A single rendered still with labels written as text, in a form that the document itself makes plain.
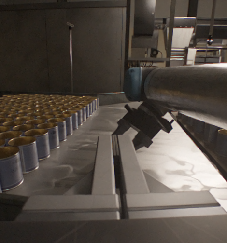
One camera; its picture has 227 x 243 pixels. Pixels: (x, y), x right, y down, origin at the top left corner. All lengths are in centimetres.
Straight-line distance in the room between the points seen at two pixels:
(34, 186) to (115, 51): 264
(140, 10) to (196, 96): 258
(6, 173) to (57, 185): 11
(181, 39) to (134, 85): 313
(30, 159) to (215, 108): 43
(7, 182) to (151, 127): 36
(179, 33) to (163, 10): 555
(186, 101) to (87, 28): 288
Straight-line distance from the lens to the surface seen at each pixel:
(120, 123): 57
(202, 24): 356
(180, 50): 347
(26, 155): 50
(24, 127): 67
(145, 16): 275
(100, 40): 299
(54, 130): 61
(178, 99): 25
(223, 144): 69
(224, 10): 961
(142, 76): 37
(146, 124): 46
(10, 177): 46
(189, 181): 49
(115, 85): 291
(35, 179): 49
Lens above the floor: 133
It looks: 16 degrees down
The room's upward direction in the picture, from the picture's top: 2 degrees clockwise
